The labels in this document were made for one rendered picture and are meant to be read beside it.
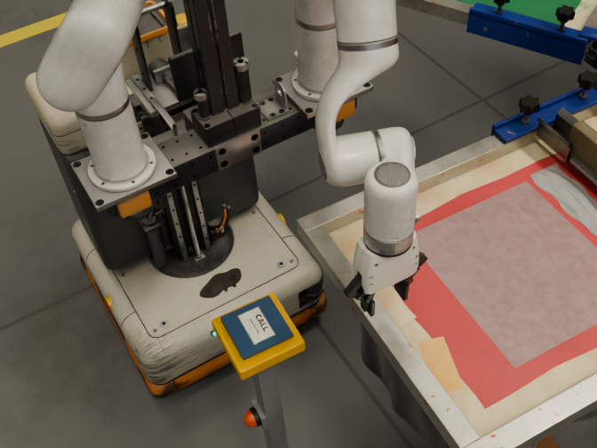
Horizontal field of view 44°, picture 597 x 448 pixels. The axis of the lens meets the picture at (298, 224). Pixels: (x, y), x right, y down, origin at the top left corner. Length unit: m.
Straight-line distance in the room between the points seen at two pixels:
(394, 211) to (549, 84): 2.48
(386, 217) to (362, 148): 0.11
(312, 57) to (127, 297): 1.13
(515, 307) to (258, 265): 1.09
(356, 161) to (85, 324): 1.74
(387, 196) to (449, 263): 0.46
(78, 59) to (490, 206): 0.86
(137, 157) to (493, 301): 0.70
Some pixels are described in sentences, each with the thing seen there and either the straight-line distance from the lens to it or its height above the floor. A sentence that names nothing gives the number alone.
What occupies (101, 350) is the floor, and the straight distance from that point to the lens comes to 2.58.
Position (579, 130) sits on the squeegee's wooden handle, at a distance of 1.61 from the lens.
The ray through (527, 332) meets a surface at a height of 0.96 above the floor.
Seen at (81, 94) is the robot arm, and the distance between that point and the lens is 1.16.
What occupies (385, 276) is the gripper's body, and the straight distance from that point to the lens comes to 1.16.
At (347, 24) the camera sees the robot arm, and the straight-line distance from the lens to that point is 1.03.
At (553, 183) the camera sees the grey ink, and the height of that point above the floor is 0.96.
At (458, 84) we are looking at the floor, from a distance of 3.40.
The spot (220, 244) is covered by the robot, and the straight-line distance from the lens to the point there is 2.40.
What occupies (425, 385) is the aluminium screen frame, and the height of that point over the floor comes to 0.99.
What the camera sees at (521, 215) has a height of 0.96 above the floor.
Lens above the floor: 2.09
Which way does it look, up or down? 49 degrees down
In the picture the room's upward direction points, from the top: 5 degrees counter-clockwise
